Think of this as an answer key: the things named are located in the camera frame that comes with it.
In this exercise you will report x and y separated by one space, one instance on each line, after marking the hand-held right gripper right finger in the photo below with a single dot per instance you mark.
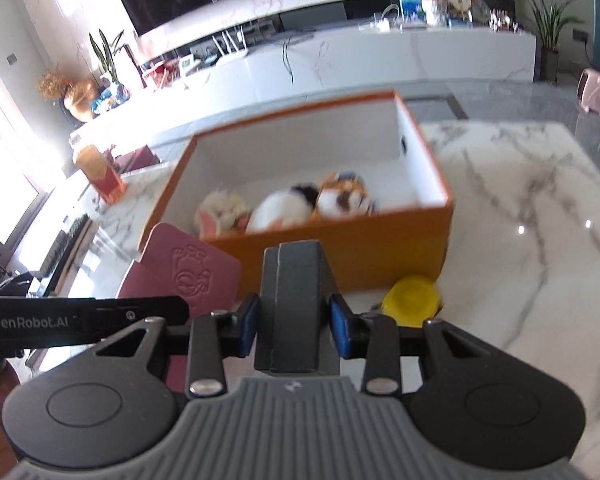
340 325

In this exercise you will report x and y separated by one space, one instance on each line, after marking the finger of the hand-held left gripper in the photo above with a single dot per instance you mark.
140 310

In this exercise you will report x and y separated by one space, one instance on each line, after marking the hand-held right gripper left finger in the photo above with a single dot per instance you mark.
247 322

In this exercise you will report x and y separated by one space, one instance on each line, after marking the grey box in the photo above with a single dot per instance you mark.
295 300

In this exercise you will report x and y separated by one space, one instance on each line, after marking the pink pouch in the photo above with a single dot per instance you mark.
180 260

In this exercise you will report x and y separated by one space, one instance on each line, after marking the orange cardboard box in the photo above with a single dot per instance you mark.
380 250

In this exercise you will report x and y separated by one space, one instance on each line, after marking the pink striped dog plush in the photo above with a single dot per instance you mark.
280 210

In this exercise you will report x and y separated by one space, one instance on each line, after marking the white crocheted rabbit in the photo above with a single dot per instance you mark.
225 207

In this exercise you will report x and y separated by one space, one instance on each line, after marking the brown dog plush blue outfit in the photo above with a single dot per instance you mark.
340 197

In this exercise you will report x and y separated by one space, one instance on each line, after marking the yellow lid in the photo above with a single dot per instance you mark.
412 297

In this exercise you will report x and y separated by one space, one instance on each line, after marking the black keyboard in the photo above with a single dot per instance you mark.
65 245

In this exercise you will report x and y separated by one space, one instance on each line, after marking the orange carton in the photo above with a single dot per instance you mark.
100 175

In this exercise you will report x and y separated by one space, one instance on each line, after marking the gold vase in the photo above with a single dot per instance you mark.
80 102

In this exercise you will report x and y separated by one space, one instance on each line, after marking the dried flowers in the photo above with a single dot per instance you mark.
55 85

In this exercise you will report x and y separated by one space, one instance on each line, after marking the red tray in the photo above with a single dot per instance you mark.
157 71

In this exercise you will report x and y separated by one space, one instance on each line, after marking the green plant in blue vase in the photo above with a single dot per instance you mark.
110 67

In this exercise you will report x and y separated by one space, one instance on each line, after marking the white router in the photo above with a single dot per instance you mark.
232 55

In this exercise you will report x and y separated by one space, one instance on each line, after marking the white television cabinet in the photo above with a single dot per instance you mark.
380 57

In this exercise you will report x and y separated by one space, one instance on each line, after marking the black and white figurines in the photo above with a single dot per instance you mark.
502 21

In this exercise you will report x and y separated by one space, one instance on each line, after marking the pink heater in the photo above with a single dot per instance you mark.
594 91

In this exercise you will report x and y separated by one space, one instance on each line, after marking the tall potted plant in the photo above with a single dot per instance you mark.
547 25

